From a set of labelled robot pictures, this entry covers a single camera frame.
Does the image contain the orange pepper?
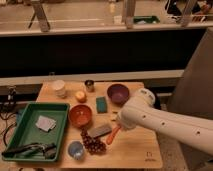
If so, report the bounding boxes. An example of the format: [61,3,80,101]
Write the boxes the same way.
[106,125,121,145]

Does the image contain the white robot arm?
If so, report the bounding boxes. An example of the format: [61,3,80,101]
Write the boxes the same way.
[117,88,213,155]

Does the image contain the small metal cup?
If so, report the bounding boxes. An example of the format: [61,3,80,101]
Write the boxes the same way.
[84,80,95,92]

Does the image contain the white paper cup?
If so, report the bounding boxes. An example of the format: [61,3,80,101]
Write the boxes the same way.
[52,80,66,98]

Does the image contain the purple bowl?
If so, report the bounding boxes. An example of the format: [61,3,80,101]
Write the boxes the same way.
[107,84,130,105]

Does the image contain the green sponge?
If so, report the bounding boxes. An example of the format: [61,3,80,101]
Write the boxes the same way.
[96,97,107,113]

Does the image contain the yellow apple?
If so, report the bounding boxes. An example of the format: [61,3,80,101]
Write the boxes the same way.
[75,91,87,103]

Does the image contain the orange bowl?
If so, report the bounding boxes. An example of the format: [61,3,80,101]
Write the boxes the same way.
[68,105,92,128]

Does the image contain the grey sanding block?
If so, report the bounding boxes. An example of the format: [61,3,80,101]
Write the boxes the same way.
[88,124,112,138]

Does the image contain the bunch of dark grapes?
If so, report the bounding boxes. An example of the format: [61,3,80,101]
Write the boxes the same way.
[81,130,106,155]

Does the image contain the small blue bowl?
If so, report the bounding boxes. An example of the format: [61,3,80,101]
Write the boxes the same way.
[68,141,84,160]

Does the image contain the green bin in background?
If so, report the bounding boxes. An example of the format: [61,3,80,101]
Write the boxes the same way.
[133,15,160,24]

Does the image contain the white folded cloth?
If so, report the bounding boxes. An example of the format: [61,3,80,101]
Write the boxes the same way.
[36,116,56,132]

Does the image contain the green plastic tray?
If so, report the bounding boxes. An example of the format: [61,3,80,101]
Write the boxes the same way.
[2,102,69,162]

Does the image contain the black handled tool in tray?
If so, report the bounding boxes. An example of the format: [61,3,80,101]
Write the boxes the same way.
[2,143,56,159]

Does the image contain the black cables at left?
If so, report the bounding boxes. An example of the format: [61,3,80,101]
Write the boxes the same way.
[0,85,18,148]

